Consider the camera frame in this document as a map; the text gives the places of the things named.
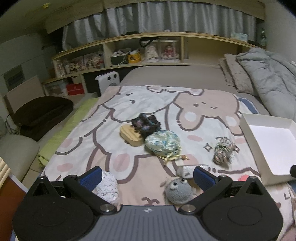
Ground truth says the white knitted roll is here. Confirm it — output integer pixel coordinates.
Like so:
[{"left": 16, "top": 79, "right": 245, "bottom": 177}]
[{"left": 92, "top": 171, "right": 119, "bottom": 206}]

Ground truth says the yellow tissue pack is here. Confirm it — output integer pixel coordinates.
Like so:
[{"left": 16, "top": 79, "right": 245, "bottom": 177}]
[{"left": 176, "top": 165, "right": 208, "bottom": 179}]

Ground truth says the grey crochet frog doll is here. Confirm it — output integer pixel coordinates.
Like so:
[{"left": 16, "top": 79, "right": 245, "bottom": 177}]
[{"left": 160, "top": 177, "right": 196, "bottom": 206}]

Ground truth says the multicolour braided cord bundle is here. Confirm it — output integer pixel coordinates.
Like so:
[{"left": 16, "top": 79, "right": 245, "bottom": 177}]
[{"left": 212, "top": 136, "right": 240, "bottom": 165}]

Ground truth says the blue floral brocade pouch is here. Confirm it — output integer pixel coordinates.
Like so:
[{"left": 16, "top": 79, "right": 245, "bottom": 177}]
[{"left": 144, "top": 130, "right": 189, "bottom": 166}]

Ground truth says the oval wooden block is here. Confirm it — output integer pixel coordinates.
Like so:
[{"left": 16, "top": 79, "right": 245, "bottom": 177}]
[{"left": 119, "top": 125, "right": 144, "bottom": 147}]

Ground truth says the dark blue crochet scrunchie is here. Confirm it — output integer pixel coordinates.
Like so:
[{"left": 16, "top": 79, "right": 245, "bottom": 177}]
[{"left": 131, "top": 113, "right": 161, "bottom": 139}]

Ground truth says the white shallow cardboard box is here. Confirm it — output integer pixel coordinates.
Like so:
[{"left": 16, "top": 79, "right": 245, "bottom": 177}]
[{"left": 239, "top": 113, "right": 295, "bottom": 186}]

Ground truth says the beige round stool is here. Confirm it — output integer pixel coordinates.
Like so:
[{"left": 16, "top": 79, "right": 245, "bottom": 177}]
[{"left": 1, "top": 134, "right": 40, "bottom": 181}]

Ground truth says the cartoon rabbit blanket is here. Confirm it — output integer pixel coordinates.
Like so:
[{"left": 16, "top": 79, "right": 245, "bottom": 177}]
[{"left": 40, "top": 85, "right": 296, "bottom": 241}]

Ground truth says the black cushion chair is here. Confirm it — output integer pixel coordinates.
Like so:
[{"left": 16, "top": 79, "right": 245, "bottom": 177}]
[{"left": 14, "top": 96, "right": 74, "bottom": 141}]

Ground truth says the grey quilted duvet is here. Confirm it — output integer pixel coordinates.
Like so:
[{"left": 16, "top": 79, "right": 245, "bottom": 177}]
[{"left": 236, "top": 48, "right": 295, "bottom": 121}]

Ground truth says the red box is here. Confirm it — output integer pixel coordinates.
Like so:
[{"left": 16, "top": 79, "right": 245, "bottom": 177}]
[{"left": 66, "top": 83, "right": 84, "bottom": 95}]

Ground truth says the beige fluffy pillow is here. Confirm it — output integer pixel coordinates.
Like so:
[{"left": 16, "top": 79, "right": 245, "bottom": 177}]
[{"left": 219, "top": 54, "right": 258, "bottom": 96}]

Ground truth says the wooden headboard shelf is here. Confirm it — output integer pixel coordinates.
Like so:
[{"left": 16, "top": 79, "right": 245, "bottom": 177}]
[{"left": 43, "top": 32, "right": 254, "bottom": 85}]

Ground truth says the green glass bottle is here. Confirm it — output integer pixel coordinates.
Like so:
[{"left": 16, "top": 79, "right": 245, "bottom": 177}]
[{"left": 260, "top": 28, "right": 267, "bottom": 47}]

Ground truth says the pink dressed doll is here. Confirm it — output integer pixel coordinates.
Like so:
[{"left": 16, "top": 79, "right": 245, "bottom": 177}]
[{"left": 161, "top": 45, "right": 179, "bottom": 60}]

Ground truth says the yellow container on shelf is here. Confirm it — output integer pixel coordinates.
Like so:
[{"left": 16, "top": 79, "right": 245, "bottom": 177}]
[{"left": 128, "top": 50, "right": 141, "bottom": 64}]

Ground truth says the tissue box on shelf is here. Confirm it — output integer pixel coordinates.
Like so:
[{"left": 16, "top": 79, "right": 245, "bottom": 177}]
[{"left": 230, "top": 32, "right": 248, "bottom": 43}]

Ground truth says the white dressed doll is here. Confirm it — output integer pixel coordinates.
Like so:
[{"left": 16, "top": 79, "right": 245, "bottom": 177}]
[{"left": 145, "top": 45, "right": 159, "bottom": 62}]

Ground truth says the grey curtain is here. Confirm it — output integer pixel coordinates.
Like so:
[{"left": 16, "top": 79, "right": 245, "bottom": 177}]
[{"left": 62, "top": 1, "right": 257, "bottom": 50}]

